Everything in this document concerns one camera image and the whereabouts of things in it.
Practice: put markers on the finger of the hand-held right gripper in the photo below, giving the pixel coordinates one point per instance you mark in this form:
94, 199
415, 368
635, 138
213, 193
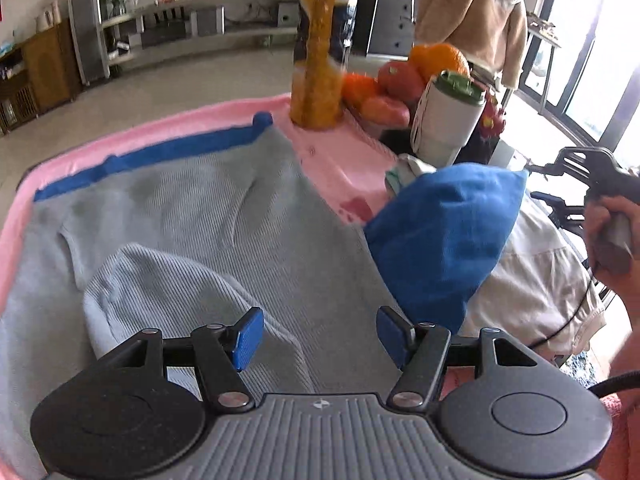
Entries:
575, 162
560, 206

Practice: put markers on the blue garment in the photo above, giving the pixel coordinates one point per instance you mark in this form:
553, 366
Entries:
445, 240

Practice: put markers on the cream white cloth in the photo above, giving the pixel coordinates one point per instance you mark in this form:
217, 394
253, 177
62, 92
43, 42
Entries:
535, 285

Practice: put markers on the black router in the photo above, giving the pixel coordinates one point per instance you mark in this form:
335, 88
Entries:
160, 30

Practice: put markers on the silver television stand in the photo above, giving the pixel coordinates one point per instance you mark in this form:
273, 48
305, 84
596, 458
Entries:
235, 31

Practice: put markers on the red artificial flowers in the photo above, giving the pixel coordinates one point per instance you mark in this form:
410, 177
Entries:
492, 120

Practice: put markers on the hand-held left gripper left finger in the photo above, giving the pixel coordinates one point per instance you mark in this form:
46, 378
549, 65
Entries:
247, 337

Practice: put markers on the pink printed towel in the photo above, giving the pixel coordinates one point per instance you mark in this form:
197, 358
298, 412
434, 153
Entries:
330, 165

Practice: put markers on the large orange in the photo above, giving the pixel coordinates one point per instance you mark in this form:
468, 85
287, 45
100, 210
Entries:
440, 60

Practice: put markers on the white kettle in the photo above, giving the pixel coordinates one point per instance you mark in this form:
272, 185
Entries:
46, 17

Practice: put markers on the tall grey speaker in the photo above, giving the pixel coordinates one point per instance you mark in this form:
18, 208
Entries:
87, 25

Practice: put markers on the small orange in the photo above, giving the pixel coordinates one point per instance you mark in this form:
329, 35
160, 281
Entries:
357, 87

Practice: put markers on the glass balcony door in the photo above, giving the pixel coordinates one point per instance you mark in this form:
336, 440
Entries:
560, 35

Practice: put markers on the black drawer cabinet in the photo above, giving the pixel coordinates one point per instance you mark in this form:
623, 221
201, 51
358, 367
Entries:
390, 20

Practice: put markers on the person's right hand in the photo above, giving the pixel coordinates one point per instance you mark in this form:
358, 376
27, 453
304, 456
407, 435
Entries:
597, 240

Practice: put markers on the small grey speaker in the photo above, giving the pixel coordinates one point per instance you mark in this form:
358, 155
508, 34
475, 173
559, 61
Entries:
210, 20

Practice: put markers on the pink red apple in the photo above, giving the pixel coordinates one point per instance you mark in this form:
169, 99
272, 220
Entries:
385, 110

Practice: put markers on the white tumbler green lid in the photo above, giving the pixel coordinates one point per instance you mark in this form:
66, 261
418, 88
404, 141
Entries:
445, 125

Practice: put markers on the beige towel on chair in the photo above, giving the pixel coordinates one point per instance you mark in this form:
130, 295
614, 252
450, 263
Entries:
475, 15

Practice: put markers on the low wooden lattice cabinet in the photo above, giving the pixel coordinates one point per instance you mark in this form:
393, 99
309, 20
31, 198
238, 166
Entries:
17, 105

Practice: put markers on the light grey waffle sweater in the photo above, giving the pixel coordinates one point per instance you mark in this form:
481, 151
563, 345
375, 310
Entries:
200, 220

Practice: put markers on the grey subwoofer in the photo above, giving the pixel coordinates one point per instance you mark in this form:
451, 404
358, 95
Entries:
286, 12

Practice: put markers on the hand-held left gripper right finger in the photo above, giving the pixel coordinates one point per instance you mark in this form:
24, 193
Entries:
392, 335

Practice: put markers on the orange juice bottle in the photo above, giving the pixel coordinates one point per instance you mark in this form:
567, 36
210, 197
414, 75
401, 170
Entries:
320, 85

